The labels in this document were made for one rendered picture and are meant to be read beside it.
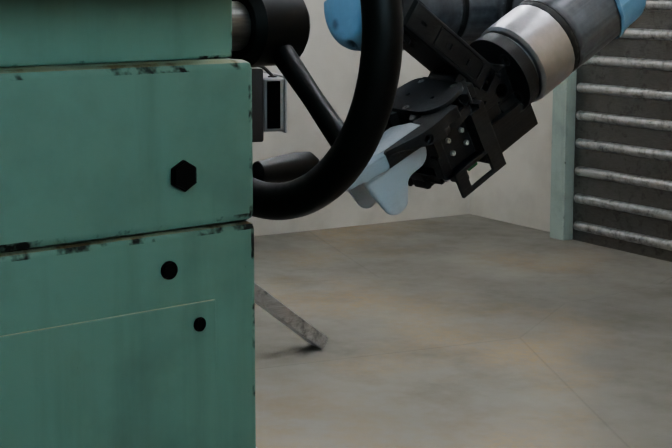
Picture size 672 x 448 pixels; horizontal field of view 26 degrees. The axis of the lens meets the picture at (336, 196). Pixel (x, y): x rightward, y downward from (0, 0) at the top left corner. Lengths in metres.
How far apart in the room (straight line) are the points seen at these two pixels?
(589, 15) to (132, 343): 0.61
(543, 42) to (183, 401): 0.54
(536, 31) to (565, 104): 3.53
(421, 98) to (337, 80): 3.77
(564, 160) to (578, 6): 3.53
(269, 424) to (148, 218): 2.07
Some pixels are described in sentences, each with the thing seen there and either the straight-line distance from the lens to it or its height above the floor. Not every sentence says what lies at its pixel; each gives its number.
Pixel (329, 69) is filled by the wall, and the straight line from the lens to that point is 4.92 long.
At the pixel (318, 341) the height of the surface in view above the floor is 0.02.
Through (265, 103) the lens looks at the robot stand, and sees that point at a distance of 1.75.
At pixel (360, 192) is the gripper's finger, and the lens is 1.17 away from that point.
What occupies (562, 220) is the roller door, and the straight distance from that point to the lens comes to 4.81.
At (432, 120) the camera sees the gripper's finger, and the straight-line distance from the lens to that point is 1.14.
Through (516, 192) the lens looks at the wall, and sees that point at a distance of 5.09.
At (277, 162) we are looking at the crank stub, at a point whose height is 0.70.
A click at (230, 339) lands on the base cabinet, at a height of 0.65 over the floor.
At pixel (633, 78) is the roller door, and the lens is 4.58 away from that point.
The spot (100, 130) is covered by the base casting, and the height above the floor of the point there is 0.77.
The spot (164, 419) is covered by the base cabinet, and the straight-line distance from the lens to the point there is 0.80.
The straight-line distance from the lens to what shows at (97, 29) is 0.77.
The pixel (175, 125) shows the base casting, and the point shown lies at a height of 0.77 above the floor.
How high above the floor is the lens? 0.84
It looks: 8 degrees down
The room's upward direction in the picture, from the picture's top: straight up
